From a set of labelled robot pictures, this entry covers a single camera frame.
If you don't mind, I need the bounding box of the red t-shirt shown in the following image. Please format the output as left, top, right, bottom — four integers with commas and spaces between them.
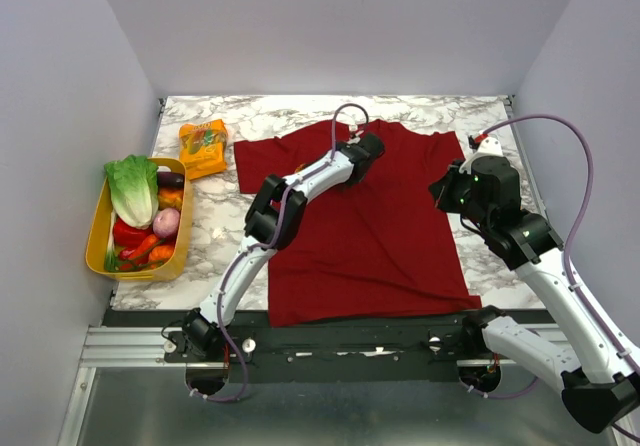
233, 119, 484, 328

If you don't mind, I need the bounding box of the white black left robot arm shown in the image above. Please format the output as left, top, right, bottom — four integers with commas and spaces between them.
182, 133, 385, 361

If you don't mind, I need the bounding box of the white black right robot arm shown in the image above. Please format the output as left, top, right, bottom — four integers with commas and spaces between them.
429, 154, 639, 433

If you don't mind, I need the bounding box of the orange snack packet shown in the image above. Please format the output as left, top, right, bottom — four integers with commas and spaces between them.
179, 119, 228, 181

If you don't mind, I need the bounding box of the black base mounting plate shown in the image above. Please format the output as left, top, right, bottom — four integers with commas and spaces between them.
99, 310, 511, 389

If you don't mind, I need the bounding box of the toy purple eggplant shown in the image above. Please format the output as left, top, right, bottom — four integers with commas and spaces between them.
157, 171, 185, 189

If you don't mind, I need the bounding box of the toy orange pumpkin piece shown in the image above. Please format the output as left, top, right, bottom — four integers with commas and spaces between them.
157, 188, 184, 211

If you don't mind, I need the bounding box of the toy pink onion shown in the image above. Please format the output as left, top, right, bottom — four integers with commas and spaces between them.
152, 208, 181, 239

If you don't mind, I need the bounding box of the toy green lettuce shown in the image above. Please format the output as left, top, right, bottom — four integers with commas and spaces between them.
104, 155, 159, 229

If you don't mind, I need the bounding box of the toy orange carrot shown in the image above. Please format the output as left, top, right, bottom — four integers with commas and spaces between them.
128, 234, 175, 268

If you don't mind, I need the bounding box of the toy red bell pepper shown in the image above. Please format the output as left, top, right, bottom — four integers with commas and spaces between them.
112, 218, 152, 248

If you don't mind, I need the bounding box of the toy green onion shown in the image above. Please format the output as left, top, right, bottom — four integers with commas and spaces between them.
104, 237, 143, 272

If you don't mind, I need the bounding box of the yellow plastic basket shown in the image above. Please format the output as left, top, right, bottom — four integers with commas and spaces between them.
85, 155, 193, 282

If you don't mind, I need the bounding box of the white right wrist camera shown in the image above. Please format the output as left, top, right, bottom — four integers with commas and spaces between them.
459, 133, 504, 174

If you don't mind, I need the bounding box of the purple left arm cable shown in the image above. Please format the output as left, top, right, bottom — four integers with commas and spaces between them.
187, 103, 371, 403

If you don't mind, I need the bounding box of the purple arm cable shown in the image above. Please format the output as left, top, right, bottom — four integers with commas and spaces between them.
187, 103, 371, 403
467, 114, 640, 442

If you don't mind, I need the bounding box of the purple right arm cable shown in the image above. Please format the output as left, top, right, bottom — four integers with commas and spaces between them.
467, 114, 640, 442

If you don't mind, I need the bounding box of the aluminium frame rail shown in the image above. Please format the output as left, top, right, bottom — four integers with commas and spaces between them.
57, 323, 569, 445

